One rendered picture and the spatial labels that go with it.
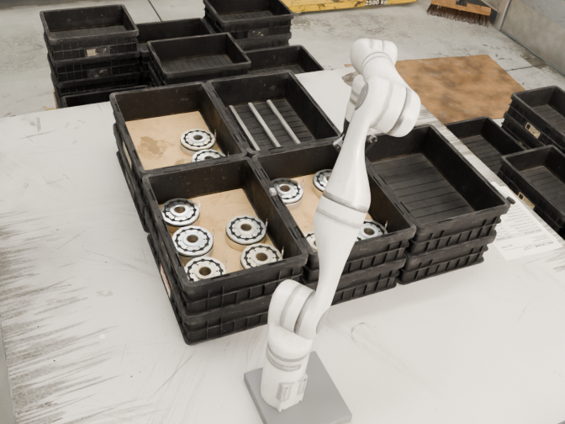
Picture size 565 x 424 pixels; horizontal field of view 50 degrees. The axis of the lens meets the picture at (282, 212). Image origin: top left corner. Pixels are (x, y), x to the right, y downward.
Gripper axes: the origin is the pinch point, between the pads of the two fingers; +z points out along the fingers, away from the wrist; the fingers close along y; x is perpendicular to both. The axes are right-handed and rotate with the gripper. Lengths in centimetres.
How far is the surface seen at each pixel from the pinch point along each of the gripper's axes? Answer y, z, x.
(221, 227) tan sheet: 34.7, 15.1, -1.3
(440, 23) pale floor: -225, 98, -240
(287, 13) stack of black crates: -59, 41, -166
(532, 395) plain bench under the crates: -22, 28, 63
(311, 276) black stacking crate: 19.9, 13.7, 22.6
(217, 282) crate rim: 45, 6, 24
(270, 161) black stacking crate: 16.0, 7.6, -14.7
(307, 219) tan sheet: 11.7, 15.1, 2.8
